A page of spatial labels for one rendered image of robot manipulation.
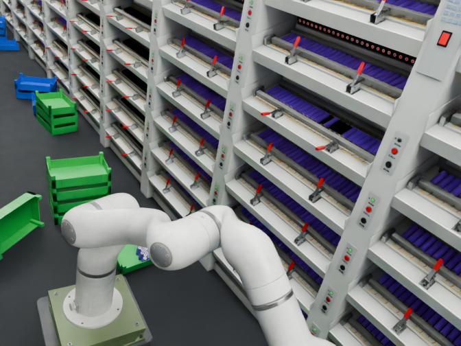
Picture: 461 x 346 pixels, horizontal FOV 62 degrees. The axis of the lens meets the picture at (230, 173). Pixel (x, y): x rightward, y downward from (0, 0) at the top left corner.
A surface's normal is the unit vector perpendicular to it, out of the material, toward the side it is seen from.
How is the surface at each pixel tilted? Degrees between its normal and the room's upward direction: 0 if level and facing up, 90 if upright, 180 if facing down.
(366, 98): 20
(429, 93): 90
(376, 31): 110
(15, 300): 0
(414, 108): 90
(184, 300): 0
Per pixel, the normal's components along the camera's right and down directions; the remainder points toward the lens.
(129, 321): 0.23, -0.85
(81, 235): -0.22, 0.25
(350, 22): -0.80, 0.47
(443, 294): -0.11, -0.73
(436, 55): -0.79, 0.19
